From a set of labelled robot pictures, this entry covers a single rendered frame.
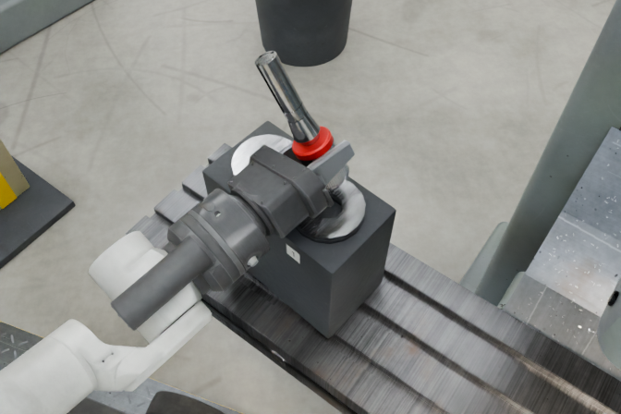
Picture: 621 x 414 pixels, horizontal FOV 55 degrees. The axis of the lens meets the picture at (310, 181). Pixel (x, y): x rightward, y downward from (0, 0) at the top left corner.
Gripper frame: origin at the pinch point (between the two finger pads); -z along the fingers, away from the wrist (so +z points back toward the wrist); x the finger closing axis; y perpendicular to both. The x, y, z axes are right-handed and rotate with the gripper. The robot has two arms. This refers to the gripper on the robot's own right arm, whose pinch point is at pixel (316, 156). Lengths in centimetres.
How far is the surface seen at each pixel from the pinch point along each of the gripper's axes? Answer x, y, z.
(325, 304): -2.2, 16.7, 8.7
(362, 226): -3.9, 9.4, 0.4
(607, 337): -35.4, 1.5, 1.5
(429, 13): 149, 96, -147
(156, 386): 53, 62, 37
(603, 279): -15, 41, -26
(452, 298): -4.9, 31.7, -6.9
